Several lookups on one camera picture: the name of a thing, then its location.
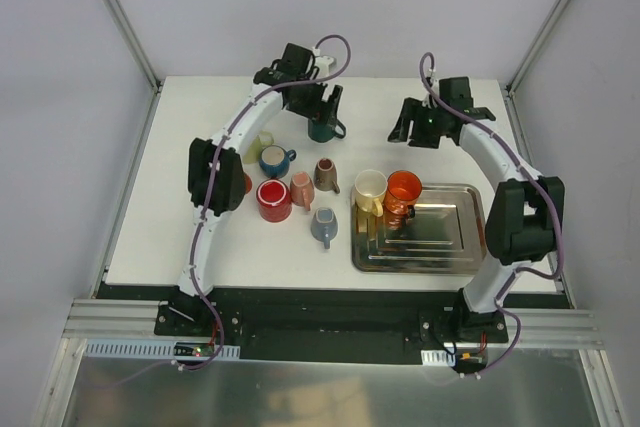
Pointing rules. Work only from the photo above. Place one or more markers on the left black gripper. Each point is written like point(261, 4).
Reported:
point(314, 98)

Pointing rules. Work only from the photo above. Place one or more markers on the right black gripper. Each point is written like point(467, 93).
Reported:
point(417, 123)

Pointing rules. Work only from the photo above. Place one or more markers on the dark green mug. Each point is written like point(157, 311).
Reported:
point(325, 132)

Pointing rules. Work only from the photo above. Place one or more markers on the bright orange mug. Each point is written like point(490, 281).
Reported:
point(403, 191)

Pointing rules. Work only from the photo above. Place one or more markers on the yellow mug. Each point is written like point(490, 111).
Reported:
point(370, 190)

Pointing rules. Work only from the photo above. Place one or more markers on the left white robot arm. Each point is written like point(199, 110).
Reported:
point(295, 82)

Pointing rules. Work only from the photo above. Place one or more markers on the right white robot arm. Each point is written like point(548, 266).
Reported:
point(524, 223)

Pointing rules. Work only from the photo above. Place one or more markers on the brown striped mug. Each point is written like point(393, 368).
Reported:
point(325, 176)

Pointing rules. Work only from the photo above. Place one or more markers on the blue ribbed mug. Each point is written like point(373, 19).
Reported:
point(275, 161)

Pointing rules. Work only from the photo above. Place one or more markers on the pink mug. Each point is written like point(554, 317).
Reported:
point(302, 190)

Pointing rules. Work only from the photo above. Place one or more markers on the pale yellow-green mug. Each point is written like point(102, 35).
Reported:
point(260, 142)

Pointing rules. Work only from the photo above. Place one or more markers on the red mug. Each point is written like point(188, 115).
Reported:
point(274, 200)

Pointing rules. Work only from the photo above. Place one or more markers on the grey-blue mug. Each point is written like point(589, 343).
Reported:
point(324, 226)

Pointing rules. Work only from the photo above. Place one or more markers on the small orange cup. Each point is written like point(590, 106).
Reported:
point(248, 183)

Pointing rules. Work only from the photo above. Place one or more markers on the steel baking tray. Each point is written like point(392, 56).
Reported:
point(444, 237)

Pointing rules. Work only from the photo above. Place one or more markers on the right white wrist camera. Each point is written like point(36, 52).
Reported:
point(433, 83)

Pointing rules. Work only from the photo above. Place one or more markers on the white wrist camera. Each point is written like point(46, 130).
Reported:
point(323, 64)
point(433, 83)

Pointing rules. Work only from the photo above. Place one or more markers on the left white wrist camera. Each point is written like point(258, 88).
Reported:
point(323, 64)

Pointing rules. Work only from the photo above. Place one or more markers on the right aluminium frame post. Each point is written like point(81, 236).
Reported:
point(539, 41)

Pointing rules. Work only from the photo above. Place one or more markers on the aluminium frame post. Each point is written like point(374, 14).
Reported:
point(132, 42)
point(539, 41)

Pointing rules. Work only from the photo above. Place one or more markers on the left aluminium frame post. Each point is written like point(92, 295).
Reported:
point(132, 42)

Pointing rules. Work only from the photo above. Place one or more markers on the right white cable duct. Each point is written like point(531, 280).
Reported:
point(440, 358)

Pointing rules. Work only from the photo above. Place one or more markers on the white cable duct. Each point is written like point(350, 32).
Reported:
point(440, 358)
point(150, 350)

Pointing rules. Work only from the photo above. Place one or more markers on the left white cable duct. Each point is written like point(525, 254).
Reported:
point(150, 350)

